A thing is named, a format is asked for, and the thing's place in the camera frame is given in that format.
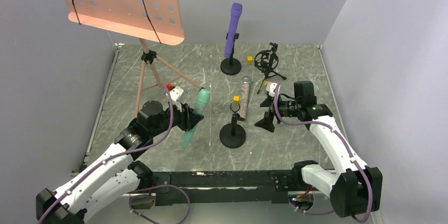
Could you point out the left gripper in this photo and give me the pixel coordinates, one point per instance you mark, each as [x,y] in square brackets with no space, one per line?
[188,117]

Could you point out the black round-base clip stand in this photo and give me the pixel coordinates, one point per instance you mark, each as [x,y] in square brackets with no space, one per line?
[233,135]

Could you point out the mint green microphone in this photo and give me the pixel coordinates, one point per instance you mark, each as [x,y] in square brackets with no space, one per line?
[201,102]

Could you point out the purple microphone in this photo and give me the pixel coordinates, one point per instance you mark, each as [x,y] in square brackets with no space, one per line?
[235,14]

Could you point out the black round-base clamp stand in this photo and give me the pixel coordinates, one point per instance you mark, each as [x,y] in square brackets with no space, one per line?
[231,66]

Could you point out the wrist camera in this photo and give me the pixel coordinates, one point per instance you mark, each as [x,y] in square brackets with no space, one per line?
[270,88]
[176,93]

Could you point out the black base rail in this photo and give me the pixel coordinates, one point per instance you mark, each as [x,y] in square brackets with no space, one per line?
[275,186]

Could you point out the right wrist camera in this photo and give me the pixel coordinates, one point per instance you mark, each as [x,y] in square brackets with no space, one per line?
[270,88]

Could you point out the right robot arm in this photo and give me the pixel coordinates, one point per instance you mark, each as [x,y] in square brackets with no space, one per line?
[354,188]

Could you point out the aluminium table frame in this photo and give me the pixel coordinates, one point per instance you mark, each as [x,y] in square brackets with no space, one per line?
[86,157]

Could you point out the black shock mount tripod stand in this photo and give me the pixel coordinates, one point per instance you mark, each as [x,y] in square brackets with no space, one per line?
[266,61]

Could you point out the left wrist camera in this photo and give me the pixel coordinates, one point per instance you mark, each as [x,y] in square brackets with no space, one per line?
[176,93]

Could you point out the glitter silver microphone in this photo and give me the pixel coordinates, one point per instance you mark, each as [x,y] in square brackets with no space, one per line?
[244,97]

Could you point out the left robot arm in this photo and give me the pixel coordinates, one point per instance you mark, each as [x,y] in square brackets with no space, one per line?
[117,171]

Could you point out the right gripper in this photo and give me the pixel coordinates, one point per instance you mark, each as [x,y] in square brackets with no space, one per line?
[272,111]

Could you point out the pink perforated music stand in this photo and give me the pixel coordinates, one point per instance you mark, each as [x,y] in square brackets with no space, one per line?
[148,20]

